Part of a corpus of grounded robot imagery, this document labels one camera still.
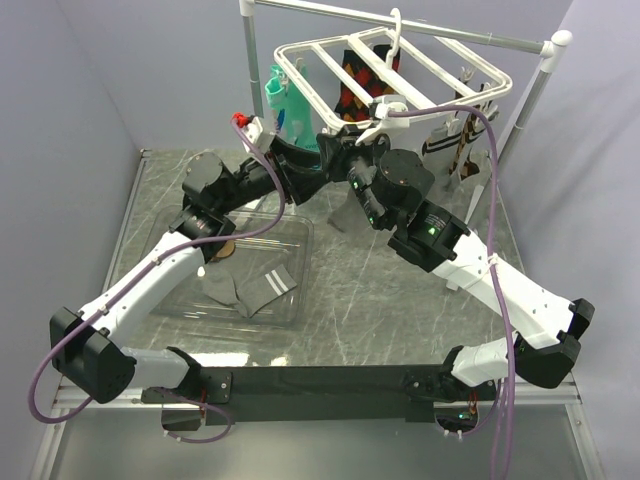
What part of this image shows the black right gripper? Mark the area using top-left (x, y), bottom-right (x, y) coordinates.
top-left (316, 124), bottom-right (390, 230)

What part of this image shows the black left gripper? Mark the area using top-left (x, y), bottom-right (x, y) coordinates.
top-left (216, 136), bottom-right (329, 215)

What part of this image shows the white clip sock hanger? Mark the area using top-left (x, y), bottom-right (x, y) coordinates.
top-left (274, 9), bottom-right (512, 133)

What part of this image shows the brown argyle sock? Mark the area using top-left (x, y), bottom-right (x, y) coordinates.
top-left (449, 113), bottom-right (485, 182)
top-left (212, 240), bottom-right (236, 262)

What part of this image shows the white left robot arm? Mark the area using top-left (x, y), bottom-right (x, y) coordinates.
top-left (50, 138), bottom-right (328, 404)

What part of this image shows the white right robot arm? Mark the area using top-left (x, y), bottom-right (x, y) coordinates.
top-left (317, 132), bottom-right (594, 399)

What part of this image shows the teal patterned sock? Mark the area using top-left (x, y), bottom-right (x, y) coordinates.
top-left (279, 72), bottom-right (318, 152)
top-left (264, 74), bottom-right (295, 143)

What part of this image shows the red yellow argyle sock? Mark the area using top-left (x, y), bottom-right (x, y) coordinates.
top-left (333, 48), bottom-right (396, 124)

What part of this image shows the grey striped hanging sock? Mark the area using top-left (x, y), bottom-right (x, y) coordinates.
top-left (421, 124), bottom-right (462, 187)

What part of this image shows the clear plastic bin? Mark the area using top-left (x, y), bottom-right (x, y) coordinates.
top-left (154, 215), bottom-right (313, 330)

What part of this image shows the brown argyle hanging sock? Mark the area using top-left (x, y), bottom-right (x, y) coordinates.
top-left (449, 113), bottom-right (485, 182)

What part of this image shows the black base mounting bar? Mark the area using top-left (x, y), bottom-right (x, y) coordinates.
top-left (139, 363), bottom-right (476, 427)

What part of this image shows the silver white drying rack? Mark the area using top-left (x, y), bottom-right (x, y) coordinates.
top-left (238, 0), bottom-right (574, 291)

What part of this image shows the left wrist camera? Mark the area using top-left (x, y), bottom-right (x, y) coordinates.
top-left (231, 112), bottom-right (276, 153)

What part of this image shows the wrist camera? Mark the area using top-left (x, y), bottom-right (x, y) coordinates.
top-left (231, 112), bottom-right (276, 153)
top-left (355, 95), bottom-right (410, 146)

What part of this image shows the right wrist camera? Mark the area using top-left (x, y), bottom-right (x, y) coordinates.
top-left (355, 95), bottom-right (410, 146)

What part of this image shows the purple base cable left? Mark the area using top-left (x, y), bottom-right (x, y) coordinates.
top-left (149, 387), bottom-right (236, 444)

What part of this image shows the aluminium frame rail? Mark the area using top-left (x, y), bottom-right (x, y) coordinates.
top-left (29, 148), bottom-right (201, 476)

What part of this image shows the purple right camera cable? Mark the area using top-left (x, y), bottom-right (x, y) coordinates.
top-left (392, 104), bottom-right (516, 480)

